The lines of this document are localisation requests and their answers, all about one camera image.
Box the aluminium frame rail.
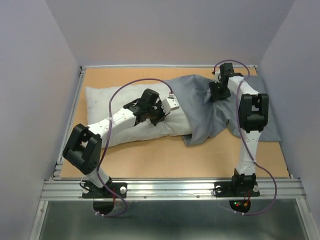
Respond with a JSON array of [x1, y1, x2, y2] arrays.
[[40, 178, 307, 202]]

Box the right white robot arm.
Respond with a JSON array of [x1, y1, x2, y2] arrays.
[[209, 61, 269, 198]]

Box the white pillow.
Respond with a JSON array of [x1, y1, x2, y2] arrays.
[[85, 82, 192, 148]]

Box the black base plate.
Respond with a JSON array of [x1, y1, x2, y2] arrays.
[[213, 181, 260, 198], [79, 180, 128, 199]]

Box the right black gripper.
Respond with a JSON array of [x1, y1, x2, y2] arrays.
[[209, 79, 232, 101]]

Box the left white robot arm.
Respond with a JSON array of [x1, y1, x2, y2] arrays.
[[62, 88, 178, 197]]

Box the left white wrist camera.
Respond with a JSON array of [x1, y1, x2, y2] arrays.
[[161, 97, 180, 115]]

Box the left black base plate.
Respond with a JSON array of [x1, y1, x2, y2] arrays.
[[79, 180, 128, 199]]

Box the metal front panel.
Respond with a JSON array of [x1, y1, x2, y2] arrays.
[[39, 199, 308, 240]]

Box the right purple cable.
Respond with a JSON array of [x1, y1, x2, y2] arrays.
[[212, 59, 278, 216]]

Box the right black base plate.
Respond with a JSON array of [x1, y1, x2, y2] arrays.
[[213, 181, 260, 198]]

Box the purple cable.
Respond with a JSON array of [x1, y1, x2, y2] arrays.
[[212, 59, 278, 216], [93, 78, 176, 218]]

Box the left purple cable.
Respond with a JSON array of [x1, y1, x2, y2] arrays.
[[93, 78, 176, 218]]

